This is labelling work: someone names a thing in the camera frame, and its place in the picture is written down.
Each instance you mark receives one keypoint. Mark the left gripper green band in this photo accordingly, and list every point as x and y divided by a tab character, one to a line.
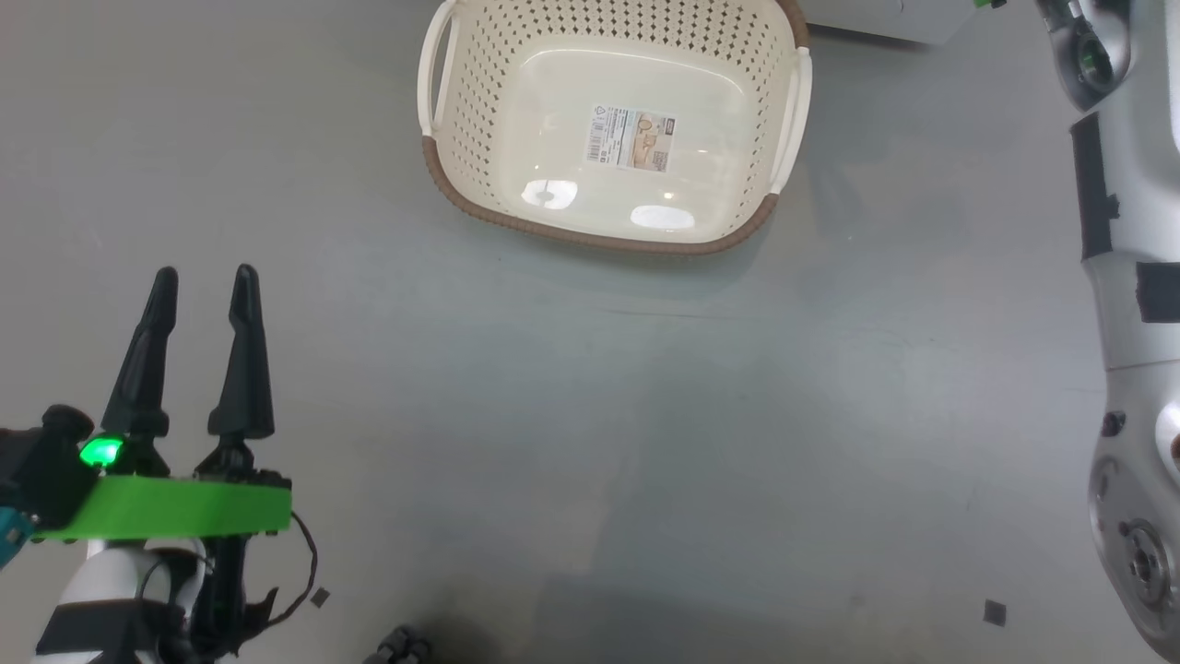
175	507

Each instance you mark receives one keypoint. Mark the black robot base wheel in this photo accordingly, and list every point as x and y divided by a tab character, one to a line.
401	647

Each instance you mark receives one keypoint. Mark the left robot arm silver white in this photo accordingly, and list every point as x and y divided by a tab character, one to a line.
120	599

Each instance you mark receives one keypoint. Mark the white front-load washing machine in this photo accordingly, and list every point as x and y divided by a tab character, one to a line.
885	18

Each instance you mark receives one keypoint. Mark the cream perforated basket brown rim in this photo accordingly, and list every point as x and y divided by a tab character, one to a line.
479	120

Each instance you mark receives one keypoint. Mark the black tape square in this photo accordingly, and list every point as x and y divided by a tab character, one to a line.
995	613
320	598

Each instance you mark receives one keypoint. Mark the paper product label sticker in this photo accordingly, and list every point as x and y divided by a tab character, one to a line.
631	138

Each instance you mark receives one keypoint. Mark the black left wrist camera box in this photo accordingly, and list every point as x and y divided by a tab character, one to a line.
41	470

